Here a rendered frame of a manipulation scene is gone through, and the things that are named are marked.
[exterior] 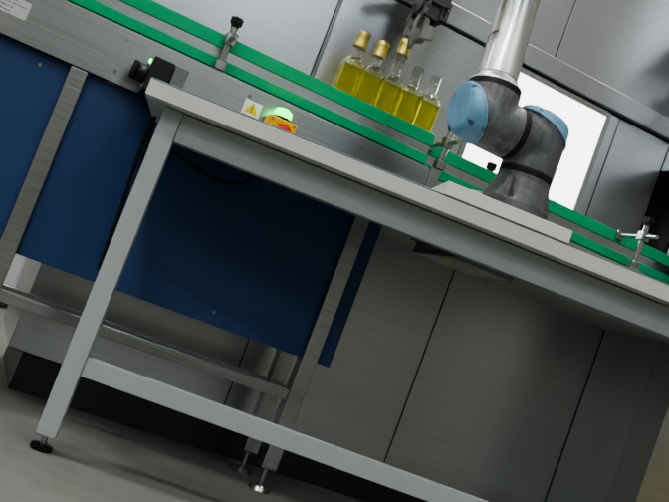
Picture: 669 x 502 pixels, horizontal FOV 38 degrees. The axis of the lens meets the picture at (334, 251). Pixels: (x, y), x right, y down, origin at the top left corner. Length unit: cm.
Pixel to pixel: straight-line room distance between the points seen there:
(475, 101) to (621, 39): 119
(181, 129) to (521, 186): 70
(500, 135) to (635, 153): 115
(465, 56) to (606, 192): 63
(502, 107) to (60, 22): 96
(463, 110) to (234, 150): 48
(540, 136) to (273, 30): 88
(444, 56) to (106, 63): 100
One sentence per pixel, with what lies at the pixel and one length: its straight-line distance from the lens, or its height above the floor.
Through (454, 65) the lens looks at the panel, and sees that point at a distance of 280.
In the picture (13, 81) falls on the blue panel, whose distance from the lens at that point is 223.
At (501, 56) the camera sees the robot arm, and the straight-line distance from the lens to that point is 209.
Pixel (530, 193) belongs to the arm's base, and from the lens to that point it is 206.
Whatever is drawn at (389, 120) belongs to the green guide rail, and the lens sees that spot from 242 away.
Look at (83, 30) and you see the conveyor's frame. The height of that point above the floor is 83.
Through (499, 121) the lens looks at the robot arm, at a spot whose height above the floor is 93.
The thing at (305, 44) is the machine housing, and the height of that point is 111.
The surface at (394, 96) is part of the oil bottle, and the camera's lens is 255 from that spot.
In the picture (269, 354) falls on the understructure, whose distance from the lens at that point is 264.
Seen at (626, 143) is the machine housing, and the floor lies 127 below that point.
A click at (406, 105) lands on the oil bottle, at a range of 256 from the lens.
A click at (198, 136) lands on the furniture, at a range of 197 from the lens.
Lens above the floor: 41
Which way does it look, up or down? 5 degrees up
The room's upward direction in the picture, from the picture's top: 21 degrees clockwise
